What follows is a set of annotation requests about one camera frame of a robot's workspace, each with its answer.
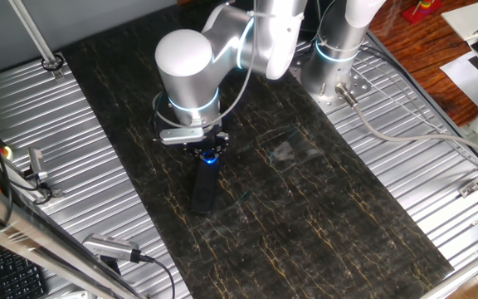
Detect thin black base cable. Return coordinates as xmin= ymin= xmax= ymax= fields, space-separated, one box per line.
xmin=357 ymin=43 xmax=478 ymax=171

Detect large silver depth camera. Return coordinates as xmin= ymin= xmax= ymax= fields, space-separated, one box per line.
xmin=82 ymin=233 xmax=143 ymax=263

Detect dark marble pattern mat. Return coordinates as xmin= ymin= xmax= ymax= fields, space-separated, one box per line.
xmin=62 ymin=0 xmax=456 ymax=299

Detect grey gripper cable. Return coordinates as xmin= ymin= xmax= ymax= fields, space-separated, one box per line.
xmin=151 ymin=0 xmax=261 ymax=130

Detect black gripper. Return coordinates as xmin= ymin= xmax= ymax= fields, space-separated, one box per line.
xmin=183 ymin=124 xmax=231 ymax=158

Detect red stacking ring toy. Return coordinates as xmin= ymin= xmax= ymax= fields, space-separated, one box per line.
xmin=402 ymin=0 xmax=443 ymax=25

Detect white notebook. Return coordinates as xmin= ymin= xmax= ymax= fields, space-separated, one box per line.
xmin=441 ymin=1 xmax=478 ymax=42

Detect thick grey robot cable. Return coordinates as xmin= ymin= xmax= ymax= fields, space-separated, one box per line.
xmin=335 ymin=82 xmax=478 ymax=165

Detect black mesh bar speaker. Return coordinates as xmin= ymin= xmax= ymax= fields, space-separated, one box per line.
xmin=188 ymin=155 xmax=222 ymax=217

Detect black keyboard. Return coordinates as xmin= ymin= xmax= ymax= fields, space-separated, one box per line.
xmin=0 ymin=243 xmax=49 ymax=299

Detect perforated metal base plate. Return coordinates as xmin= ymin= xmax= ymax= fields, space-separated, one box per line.
xmin=288 ymin=37 xmax=373 ymax=115

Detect black camera stand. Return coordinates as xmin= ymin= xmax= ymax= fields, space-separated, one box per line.
xmin=99 ymin=255 xmax=123 ymax=276

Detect paper marker sheet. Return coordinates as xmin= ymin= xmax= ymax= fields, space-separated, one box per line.
xmin=440 ymin=50 xmax=478 ymax=111

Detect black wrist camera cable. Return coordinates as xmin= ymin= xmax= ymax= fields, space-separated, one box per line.
xmin=150 ymin=91 xmax=169 ymax=145

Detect aluminium frame beam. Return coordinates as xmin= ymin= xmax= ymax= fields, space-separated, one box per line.
xmin=0 ymin=172 xmax=145 ymax=299

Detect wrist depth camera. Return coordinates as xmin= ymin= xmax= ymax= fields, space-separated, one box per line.
xmin=158 ymin=126 xmax=207 ymax=146

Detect black depth camera cable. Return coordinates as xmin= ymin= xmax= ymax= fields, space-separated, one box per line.
xmin=139 ymin=252 xmax=177 ymax=299

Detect aluminium camera pole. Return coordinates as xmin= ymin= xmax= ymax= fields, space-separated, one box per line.
xmin=8 ymin=0 xmax=66 ymax=81

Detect small silver depth camera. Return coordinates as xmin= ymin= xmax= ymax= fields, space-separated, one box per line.
xmin=27 ymin=147 xmax=49 ymax=182

